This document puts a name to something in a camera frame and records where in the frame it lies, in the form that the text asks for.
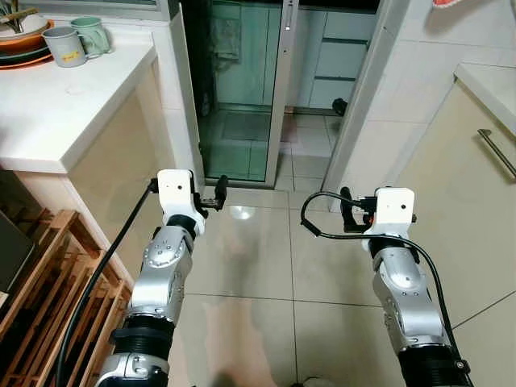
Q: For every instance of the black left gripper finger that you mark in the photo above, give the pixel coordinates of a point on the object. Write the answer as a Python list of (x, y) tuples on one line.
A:
[(220, 189)]

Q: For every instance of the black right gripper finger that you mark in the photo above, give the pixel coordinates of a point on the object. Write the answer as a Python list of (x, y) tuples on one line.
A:
[(346, 208)]

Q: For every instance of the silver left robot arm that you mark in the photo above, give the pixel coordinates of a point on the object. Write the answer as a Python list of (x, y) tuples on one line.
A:
[(165, 258)]

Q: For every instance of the beige kitchen cabinet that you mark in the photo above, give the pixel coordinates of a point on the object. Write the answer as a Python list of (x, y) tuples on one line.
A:
[(113, 177), (459, 210)]

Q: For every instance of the black door stopper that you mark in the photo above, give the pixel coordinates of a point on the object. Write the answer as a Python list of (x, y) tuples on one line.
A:
[(339, 106)]

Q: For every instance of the white drawer unit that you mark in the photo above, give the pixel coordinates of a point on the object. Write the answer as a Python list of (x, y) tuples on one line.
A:
[(343, 56)]

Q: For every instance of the wooden slatted rack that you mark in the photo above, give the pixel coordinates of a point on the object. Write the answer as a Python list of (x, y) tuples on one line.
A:
[(48, 322)]

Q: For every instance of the green mug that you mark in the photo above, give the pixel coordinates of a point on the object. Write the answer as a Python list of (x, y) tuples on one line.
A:
[(90, 34)]

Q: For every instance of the grey mug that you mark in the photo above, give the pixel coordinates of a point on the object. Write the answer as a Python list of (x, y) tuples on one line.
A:
[(63, 47)]

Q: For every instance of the pink red cloth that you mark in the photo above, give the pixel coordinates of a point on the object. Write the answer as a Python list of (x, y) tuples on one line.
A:
[(451, 3)]

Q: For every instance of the orange plate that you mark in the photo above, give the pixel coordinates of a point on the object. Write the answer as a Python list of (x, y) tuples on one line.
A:
[(16, 64)]

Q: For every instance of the orange bowl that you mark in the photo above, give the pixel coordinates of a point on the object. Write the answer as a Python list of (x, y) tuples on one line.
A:
[(24, 46)]

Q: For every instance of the white bowl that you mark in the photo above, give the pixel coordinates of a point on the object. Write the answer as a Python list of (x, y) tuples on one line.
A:
[(20, 31)]

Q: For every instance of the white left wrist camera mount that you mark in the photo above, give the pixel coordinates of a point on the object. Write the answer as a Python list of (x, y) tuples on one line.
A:
[(175, 192)]

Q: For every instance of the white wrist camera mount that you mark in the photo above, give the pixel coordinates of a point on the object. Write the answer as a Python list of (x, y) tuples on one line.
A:
[(175, 192), (393, 211)]

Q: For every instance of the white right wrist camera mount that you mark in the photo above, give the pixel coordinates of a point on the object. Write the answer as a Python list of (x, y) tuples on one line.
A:
[(393, 211)]

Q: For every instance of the glass door with metal frame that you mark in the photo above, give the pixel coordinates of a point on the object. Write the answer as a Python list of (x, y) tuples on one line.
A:
[(242, 81)]

